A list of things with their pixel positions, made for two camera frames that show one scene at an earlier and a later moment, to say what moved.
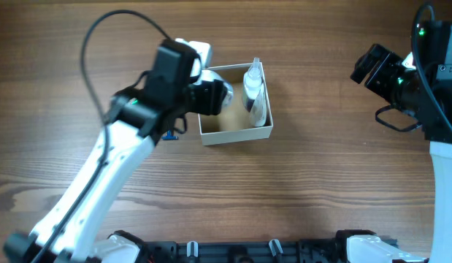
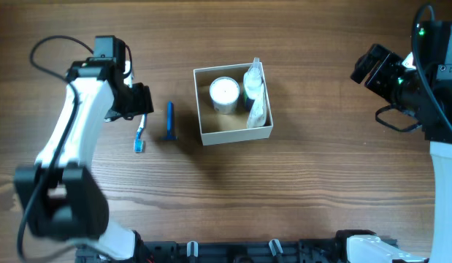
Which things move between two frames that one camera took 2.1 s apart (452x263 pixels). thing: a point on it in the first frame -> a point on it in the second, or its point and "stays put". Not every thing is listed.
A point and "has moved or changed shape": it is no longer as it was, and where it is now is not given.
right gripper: (376, 68) stays put
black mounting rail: (272, 251) stays put
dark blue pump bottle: (252, 82) stays put
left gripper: (209, 98) -> (139, 99)
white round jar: (208, 74) has moved or changed shape
